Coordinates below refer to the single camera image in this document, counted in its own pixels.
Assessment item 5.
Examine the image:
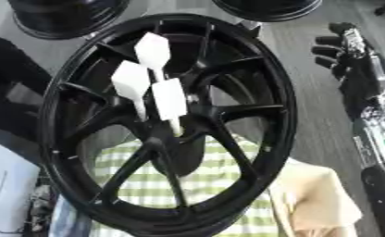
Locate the white flat board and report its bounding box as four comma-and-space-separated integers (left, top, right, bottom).
0, 135, 43, 234

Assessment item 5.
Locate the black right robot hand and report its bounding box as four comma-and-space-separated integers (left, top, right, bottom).
310, 21, 385, 122

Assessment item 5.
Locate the black spoked wheel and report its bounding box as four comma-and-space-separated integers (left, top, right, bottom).
37, 12, 300, 237

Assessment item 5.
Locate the white pin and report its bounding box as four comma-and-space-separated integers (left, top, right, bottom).
109, 59, 153, 122
132, 31, 173, 83
150, 77, 190, 138

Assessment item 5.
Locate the beige cardboard piece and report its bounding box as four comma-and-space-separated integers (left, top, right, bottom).
268, 156, 365, 237

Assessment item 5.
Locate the black round wheel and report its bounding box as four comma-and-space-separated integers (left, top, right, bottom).
6, 0, 133, 41
210, 0, 326, 23

